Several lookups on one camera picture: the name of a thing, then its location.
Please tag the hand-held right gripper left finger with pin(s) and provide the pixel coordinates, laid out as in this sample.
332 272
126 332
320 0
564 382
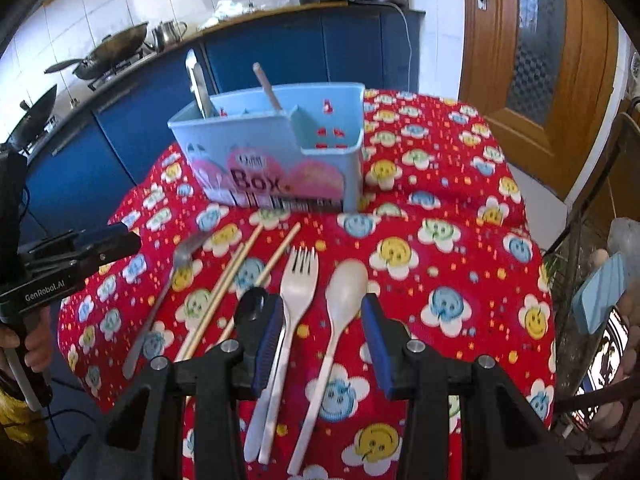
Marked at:
270 350

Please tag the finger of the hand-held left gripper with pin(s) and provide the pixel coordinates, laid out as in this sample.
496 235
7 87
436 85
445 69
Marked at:
110 247

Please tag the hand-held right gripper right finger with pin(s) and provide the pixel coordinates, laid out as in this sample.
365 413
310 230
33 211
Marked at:
377 350

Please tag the black spoon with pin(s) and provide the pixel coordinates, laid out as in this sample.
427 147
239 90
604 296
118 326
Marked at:
250 305

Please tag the silver forks compartment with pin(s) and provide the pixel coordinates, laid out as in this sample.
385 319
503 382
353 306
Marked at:
299 290

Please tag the white plastic spoon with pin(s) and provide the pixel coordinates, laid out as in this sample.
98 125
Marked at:
345 290

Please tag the metal fork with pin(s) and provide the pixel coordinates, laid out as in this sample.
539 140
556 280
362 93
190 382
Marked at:
184 258

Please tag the wooden chopstick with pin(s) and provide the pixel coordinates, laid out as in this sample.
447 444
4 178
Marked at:
267 87
235 270
280 255
219 286

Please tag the light blue utensil box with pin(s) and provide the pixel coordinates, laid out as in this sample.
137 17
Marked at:
260 145

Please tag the person's left hand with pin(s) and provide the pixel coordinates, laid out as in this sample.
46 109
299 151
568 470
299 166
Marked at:
39 342

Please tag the red smiley flower tablecloth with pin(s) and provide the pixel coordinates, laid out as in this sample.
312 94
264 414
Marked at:
450 240

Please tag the yellow clothing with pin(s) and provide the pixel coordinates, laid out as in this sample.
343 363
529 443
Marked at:
15 425

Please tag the dark wok with lid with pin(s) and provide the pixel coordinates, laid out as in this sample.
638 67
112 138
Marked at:
35 115

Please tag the gas stove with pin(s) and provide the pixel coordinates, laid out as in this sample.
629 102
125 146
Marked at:
112 76

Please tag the metal knife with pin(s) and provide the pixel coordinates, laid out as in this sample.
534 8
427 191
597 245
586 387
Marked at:
196 80

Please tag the large metal wok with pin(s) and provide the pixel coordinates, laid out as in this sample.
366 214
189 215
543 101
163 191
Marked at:
110 50

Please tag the metal kettle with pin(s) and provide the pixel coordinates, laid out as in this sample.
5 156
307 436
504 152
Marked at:
167 35

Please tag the blue kitchen cabinet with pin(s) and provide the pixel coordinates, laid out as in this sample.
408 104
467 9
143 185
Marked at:
280 50

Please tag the white cloth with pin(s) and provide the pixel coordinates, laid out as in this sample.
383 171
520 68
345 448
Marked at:
235 7

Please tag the small clear plastic bag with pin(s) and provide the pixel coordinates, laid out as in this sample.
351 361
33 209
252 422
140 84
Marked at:
625 240

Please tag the wooden door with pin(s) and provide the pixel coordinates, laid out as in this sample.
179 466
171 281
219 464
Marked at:
575 110

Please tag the dark metal rack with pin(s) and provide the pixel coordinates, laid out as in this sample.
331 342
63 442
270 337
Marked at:
631 135

